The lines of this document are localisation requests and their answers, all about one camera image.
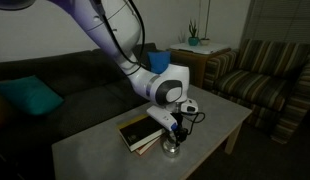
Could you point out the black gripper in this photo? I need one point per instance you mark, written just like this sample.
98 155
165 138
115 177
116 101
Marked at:
180 121

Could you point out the black book yellow spine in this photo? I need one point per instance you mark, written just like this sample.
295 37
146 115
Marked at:
140 131

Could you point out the small white pot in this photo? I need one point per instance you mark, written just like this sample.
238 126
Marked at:
205 41

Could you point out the small clear glass object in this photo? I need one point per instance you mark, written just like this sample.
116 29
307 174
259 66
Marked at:
170 151

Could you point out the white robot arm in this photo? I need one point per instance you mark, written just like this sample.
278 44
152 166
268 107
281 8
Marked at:
105 30

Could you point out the window blinds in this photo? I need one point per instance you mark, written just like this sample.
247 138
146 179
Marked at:
281 20

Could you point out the teal cushion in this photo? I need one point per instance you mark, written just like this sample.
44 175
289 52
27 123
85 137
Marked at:
28 96

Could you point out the blue cushion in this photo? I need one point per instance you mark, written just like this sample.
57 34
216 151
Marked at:
158 61

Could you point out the dark grey sofa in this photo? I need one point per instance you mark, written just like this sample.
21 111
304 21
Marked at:
61 110

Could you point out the wooden side table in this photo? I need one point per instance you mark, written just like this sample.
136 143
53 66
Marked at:
195 68

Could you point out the yellow reddish book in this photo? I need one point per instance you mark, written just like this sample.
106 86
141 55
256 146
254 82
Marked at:
146 148

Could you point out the green potted plant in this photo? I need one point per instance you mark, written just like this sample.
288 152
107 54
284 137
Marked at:
193 28

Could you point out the teal plant pot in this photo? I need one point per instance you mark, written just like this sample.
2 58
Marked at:
193 41

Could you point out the white tray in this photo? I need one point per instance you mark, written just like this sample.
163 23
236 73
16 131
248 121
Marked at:
201 48

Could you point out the striped armchair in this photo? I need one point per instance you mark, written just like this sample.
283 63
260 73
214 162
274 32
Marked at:
258 83

